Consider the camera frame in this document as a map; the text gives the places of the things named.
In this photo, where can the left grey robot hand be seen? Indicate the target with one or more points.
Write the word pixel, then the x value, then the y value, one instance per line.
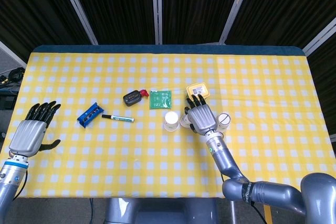
pixel 27 136

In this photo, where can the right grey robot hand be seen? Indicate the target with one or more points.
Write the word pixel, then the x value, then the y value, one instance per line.
pixel 203 119

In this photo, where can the white floral paper cup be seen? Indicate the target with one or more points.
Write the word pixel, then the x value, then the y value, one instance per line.
pixel 184 121
pixel 172 123

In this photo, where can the white bottle with cap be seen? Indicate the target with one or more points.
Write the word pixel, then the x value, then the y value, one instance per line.
pixel 224 120

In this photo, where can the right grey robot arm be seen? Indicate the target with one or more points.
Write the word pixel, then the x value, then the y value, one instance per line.
pixel 225 161

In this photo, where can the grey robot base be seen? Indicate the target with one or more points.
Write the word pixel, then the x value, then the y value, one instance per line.
pixel 157 213

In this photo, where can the green tub with yellow lid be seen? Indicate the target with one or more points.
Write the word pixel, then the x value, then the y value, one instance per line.
pixel 198 89

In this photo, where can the green circuit board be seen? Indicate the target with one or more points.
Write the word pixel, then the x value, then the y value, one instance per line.
pixel 160 100

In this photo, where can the black bottle with red cap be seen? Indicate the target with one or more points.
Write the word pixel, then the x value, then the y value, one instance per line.
pixel 131 98

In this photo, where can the blue-edged table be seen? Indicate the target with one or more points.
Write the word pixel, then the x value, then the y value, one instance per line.
pixel 168 49

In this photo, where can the yellow white checkered tablecloth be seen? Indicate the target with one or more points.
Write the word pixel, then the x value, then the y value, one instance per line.
pixel 78 77

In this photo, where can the white green marker pen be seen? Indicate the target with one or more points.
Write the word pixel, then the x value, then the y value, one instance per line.
pixel 118 118

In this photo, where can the grey table leg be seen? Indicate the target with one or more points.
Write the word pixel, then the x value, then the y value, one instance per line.
pixel 232 211

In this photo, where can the dark ribbed partition panel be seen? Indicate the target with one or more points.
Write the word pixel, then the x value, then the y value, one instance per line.
pixel 197 6
pixel 328 77
pixel 34 11
pixel 118 6
pixel 283 6

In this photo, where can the white partition post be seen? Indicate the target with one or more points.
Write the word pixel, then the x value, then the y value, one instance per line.
pixel 156 7
pixel 236 7
pixel 320 36
pixel 10 53
pixel 76 7

